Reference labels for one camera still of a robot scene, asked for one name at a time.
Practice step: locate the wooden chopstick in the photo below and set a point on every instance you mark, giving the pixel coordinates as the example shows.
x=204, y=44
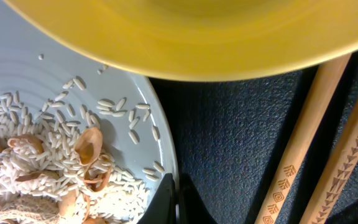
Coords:
x=337, y=172
x=319, y=95

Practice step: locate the black round tray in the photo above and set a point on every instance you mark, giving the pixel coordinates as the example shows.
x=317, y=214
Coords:
x=230, y=136

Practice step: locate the yellow bowl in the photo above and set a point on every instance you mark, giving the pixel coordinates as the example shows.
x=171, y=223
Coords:
x=200, y=40

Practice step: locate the right wooden chopstick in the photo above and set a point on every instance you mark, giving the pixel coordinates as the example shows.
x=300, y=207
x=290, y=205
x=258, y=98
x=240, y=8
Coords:
x=337, y=172

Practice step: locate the grey plate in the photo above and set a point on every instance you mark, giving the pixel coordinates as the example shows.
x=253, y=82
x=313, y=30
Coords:
x=26, y=46

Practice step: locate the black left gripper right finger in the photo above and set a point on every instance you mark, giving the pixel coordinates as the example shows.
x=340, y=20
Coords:
x=192, y=210

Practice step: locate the rice and food scraps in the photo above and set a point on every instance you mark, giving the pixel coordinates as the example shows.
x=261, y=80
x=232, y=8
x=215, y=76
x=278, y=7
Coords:
x=74, y=148

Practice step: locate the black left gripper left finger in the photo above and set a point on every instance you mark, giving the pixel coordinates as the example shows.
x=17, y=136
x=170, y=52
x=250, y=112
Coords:
x=161, y=209

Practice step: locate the left wooden chopstick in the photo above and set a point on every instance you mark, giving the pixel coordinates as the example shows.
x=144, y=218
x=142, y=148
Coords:
x=319, y=95

